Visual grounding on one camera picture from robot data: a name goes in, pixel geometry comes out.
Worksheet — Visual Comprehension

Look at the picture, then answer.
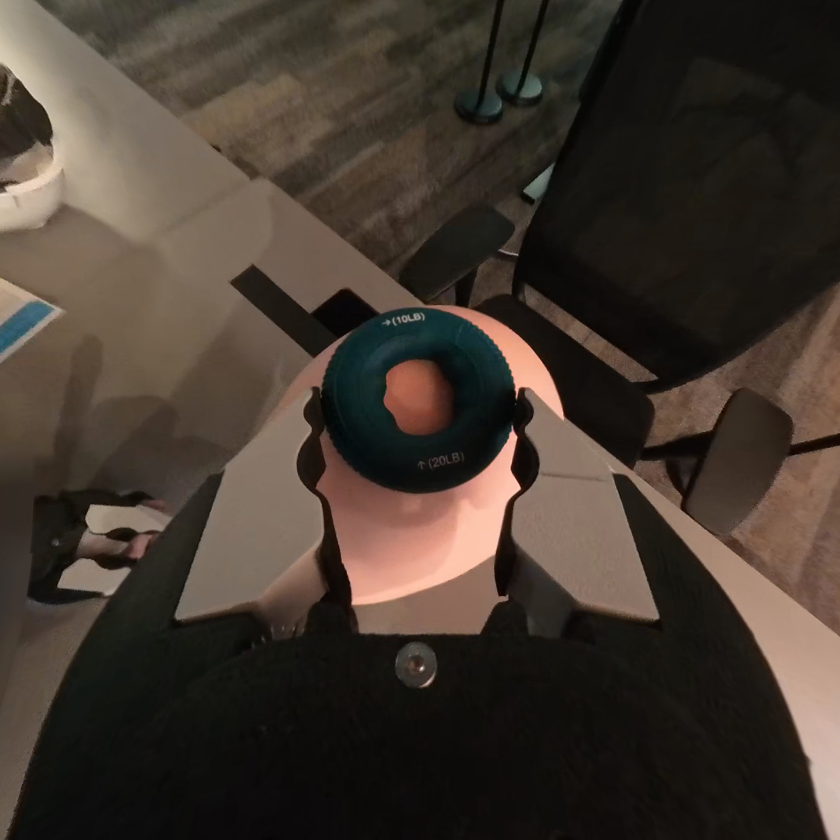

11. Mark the blue and white paper sheet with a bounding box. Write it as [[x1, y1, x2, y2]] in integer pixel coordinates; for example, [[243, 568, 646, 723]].
[[0, 279, 64, 363]]

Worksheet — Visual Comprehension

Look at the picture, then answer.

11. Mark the white round container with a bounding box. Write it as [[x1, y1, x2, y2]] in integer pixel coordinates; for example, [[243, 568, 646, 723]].
[[0, 62, 67, 232]]

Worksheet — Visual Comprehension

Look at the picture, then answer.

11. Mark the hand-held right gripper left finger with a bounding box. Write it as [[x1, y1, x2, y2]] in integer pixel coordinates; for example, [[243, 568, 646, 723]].
[[174, 387, 358, 632]]

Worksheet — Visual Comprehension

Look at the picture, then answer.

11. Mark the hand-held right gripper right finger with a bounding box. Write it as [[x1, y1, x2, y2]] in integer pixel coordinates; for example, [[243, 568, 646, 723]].
[[495, 387, 660, 635]]

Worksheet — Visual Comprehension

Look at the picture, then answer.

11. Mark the teal rubber grip ring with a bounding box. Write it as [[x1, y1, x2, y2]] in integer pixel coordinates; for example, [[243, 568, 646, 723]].
[[320, 307, 516, 494]]

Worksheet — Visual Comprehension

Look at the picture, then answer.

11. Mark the person's left hand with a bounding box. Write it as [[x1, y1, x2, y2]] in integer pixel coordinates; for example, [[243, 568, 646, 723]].
[[98, 499, 168, 563]]

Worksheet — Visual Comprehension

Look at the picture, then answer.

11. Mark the black mesh office chair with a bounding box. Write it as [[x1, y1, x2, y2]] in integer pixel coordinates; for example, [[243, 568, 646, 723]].
[[399, 0, 840, 538]]

